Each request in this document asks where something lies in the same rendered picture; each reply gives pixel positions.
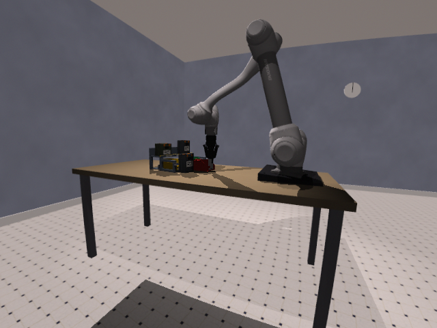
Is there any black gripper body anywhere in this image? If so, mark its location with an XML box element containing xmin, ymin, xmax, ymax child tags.
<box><xmin>206</xmin><ymin>135</ymin><xmax>216</xmax><ymax>148</ymax></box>

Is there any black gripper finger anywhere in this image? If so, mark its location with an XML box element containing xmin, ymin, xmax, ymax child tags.
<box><xmin>203</xmin><ymin>144</ymin><xmax>211</xmax><ymax>166</ymax></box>
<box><xmin>210</xmin><ymin>143</ymin><xmax>219</xmax><ymax>168</ymax></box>

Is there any dark grey bin shelf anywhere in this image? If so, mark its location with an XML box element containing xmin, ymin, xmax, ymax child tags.
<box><xmin>149</xmin><ymin>147</ymin><xmax>207</xmax><ymax>173</ymax></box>

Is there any yellow open bin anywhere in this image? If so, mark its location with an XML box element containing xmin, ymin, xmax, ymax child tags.
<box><xmin>164</xmin><ymin>158</ymin><xmax>178</xmax><ymax>169</ymax></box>

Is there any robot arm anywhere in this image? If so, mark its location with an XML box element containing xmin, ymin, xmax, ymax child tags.
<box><xmin>188</xmin><ymin>19</ymin><xmax>307</xmax><ymax>178</ymax></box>

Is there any red bin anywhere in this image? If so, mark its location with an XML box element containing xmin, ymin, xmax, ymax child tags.
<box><xmin>193</xmin><ymin>159</ymin><xmax>214</xmax><ymax>172</ymax></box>

